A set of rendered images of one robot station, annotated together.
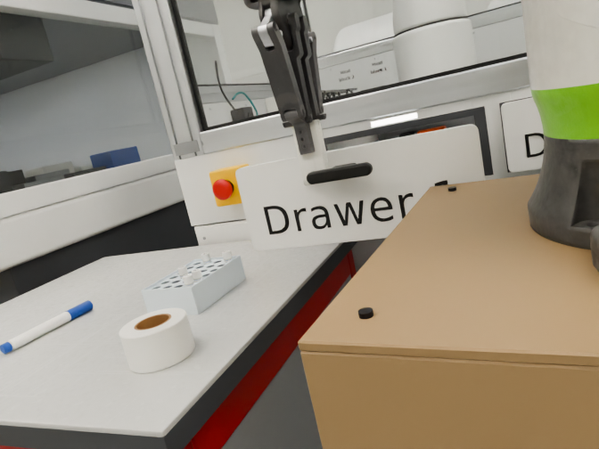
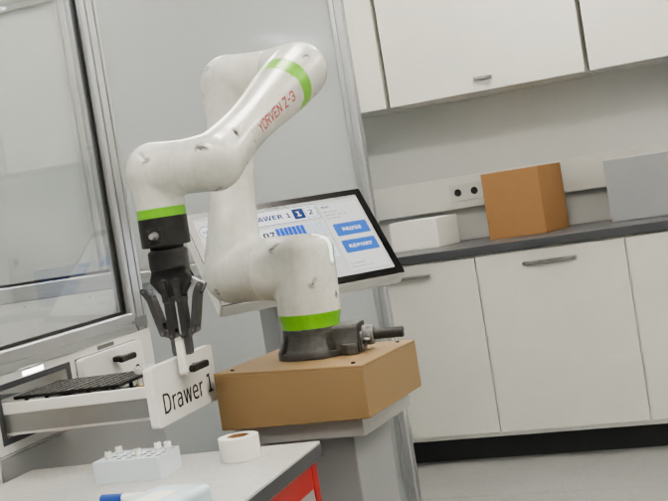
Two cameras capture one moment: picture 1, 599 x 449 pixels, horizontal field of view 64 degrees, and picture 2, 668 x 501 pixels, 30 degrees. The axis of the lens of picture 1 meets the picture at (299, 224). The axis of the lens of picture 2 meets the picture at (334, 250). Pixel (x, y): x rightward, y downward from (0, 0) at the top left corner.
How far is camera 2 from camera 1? 2.38 m
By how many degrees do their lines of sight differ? 97
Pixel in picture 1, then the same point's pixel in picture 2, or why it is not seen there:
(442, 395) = (376, 371)
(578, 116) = (323, 320)
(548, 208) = (318, 349)
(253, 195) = (158, 387)
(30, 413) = (284, 463)
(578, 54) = (324, 304)
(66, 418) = (295, 455)
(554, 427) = (385, 372)
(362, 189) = (189, 380)
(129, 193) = not seen: outside the picture
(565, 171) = (319, 337)
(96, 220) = not seen: outside the picture
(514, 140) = not seen: hidden behind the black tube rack
